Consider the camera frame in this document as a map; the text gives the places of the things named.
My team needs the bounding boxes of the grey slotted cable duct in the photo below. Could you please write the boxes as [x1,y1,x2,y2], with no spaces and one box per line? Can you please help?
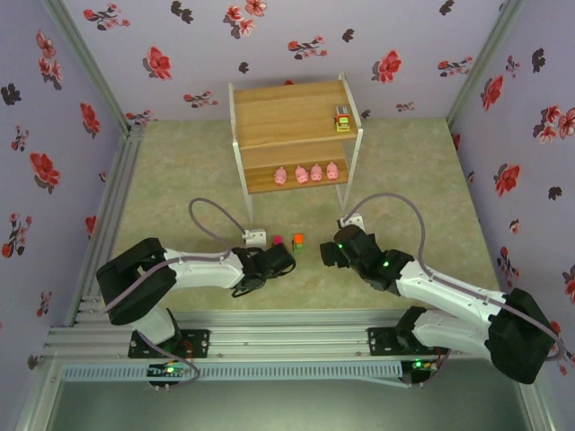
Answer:
[60,361,403,383]

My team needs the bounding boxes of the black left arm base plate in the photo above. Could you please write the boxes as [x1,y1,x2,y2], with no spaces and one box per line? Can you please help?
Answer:
[128,329,211,359]

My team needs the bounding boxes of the aluminium corner post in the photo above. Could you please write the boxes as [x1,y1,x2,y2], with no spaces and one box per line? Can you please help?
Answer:
[40,0,146,138]
[445,0,526,131]

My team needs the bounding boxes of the grey left arm cable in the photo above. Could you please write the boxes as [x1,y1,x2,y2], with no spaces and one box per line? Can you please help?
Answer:
[101,197,248,390]

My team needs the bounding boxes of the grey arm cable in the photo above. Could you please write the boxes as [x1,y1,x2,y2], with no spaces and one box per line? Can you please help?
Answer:
[101,197,248,390]
[343,192,566,390]

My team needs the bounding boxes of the aluminium base frame rails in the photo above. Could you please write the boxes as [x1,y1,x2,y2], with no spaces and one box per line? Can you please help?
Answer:
[42,307,535,360]

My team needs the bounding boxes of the grey right arm cable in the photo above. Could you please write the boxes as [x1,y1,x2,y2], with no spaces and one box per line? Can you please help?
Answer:
[343,192,566,390]

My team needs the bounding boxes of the aluminium side rail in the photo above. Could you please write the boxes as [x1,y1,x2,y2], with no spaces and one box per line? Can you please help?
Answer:
[66,125,147,327]

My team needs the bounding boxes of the grey-topped toy truck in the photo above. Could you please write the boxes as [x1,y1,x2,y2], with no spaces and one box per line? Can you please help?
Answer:
[334,105,352,134]

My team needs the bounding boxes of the two-tier wooden shelf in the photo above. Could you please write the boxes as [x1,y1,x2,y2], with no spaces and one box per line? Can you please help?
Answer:
[227,73,364,224]

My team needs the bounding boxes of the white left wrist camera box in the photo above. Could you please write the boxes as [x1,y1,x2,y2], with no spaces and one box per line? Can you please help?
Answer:
[242,227,268,247]

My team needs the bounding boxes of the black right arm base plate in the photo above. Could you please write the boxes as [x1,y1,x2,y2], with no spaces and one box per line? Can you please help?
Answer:
[367,326,450,356]

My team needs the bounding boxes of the aluminium lower frame strut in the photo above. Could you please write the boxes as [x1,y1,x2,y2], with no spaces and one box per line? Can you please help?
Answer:
[15,354,64,431]
[518,379,561,431]

